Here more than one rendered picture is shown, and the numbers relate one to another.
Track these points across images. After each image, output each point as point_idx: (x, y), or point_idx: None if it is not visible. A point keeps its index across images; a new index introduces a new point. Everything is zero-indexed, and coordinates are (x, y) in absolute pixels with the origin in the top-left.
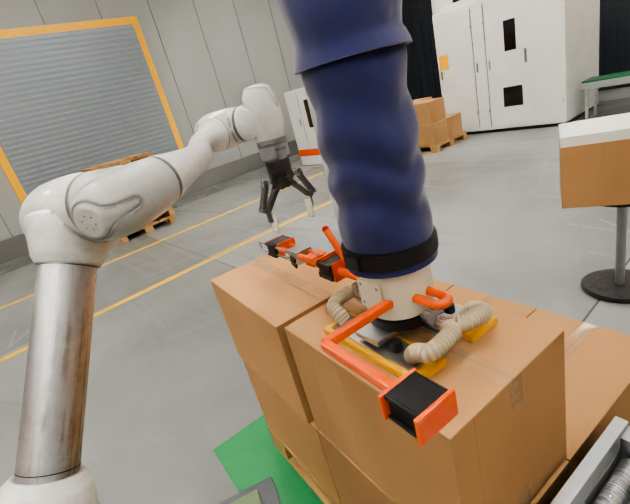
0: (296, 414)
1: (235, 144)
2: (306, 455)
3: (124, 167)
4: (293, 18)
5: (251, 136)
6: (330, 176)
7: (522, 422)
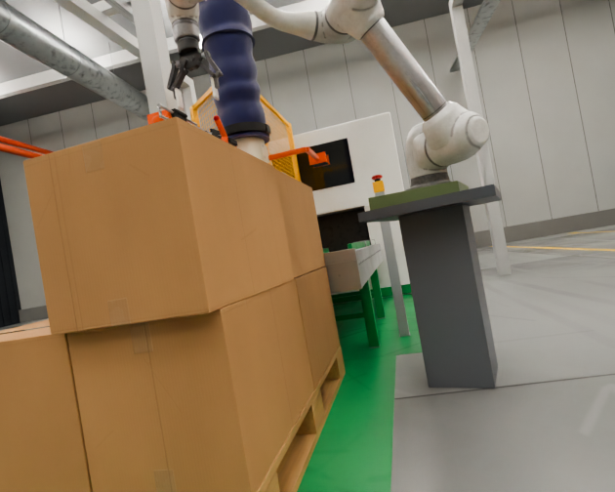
0: (285, 291)
1: (195, 3)
2: (294, 372)
3: None
4: (249, 18)
5: (197, 13)
6: (254, 83)
7: None
